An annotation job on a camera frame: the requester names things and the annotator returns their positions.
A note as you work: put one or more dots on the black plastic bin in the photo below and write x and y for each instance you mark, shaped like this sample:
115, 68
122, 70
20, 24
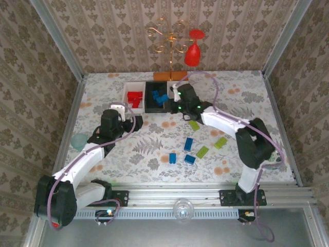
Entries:
149, 108

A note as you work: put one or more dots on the white plastic bin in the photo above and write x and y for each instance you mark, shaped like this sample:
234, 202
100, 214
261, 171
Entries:
168, 86
126, 88

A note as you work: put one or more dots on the small red lego brick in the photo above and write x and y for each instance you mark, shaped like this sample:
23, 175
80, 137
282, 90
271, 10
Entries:
132, 100

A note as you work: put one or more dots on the green lego brick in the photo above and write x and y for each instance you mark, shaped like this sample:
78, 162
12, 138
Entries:
220, 143
202, 152
194, 125

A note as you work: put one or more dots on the large red lego brick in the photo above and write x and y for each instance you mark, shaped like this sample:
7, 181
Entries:
135, 94

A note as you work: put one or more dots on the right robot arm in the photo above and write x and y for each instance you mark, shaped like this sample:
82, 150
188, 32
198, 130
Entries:
221, 121

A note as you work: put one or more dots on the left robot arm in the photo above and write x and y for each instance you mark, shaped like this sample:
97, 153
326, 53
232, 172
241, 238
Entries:
77, 167

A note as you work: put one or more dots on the gold glass holder stand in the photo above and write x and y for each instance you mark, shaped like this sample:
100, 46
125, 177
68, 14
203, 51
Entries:
162, 76

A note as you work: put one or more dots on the floral tablecloth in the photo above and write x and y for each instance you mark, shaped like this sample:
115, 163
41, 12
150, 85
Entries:
144, 167

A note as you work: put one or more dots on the red wine glass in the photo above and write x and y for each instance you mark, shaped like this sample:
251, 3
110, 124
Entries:
192, 55

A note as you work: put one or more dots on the clear glass dome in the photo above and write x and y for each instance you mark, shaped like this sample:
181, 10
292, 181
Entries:
183, 209

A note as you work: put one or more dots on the leaf pattern mug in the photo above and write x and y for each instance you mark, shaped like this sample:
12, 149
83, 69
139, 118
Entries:
277, 159

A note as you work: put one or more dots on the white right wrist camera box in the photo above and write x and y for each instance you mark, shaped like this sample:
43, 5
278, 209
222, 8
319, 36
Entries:
175, 95

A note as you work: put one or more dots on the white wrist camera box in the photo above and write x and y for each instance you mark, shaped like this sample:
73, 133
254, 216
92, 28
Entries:
175, 95
119, 109

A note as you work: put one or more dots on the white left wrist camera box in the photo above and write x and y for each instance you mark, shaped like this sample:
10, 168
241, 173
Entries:
119, 109

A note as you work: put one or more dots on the aluminium side rail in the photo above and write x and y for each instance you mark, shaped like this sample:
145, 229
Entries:
273, 103
74, 108

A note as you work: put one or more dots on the aluminium front rail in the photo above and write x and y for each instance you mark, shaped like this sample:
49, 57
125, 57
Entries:
167, 195

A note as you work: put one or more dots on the aluminium frame post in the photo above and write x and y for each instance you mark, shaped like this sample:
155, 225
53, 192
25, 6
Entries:
284, 38
58, 38

